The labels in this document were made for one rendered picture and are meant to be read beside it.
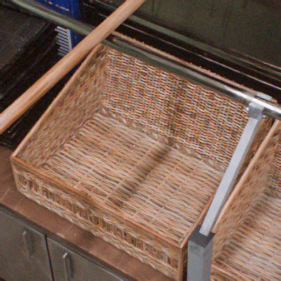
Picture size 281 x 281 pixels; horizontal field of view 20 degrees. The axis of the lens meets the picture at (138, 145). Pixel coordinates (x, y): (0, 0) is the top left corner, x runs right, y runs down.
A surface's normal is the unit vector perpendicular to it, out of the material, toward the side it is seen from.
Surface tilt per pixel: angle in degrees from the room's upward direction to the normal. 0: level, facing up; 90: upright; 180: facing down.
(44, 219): 0
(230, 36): 70
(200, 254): 90
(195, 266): 90
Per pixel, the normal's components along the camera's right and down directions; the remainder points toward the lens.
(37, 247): -0.58, 0.61
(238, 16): -0.54, 0.35
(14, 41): -0.02, -0.68
